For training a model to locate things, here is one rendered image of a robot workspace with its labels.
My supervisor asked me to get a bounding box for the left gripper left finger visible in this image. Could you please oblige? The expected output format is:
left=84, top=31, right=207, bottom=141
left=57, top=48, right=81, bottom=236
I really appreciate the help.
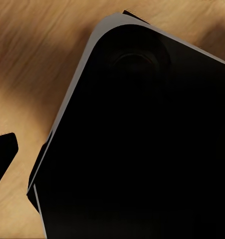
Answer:
left=0, top=132, right=18, bottom=180

